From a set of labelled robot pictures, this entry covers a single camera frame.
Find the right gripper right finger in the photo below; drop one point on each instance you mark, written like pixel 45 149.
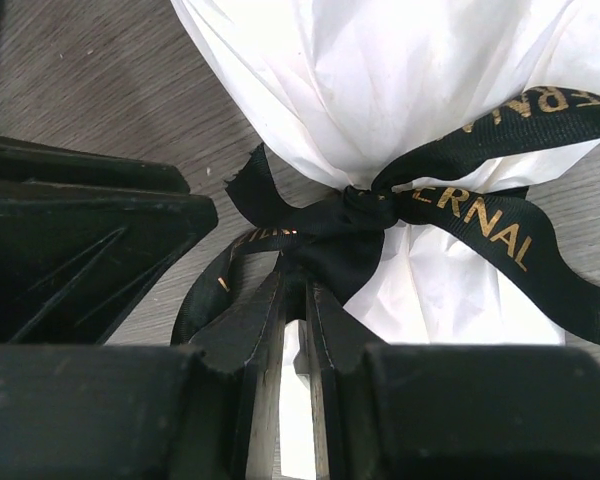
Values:
pixel 384 411

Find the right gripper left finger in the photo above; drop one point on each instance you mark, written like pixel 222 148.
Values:
pixel 204 410

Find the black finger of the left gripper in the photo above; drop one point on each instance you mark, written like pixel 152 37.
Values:
pixel 84 237

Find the black ribbon gold lettering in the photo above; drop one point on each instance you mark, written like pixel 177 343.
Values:
pixel 338 240

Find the white wrapping paper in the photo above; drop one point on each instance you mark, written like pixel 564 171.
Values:
pixel 337 90

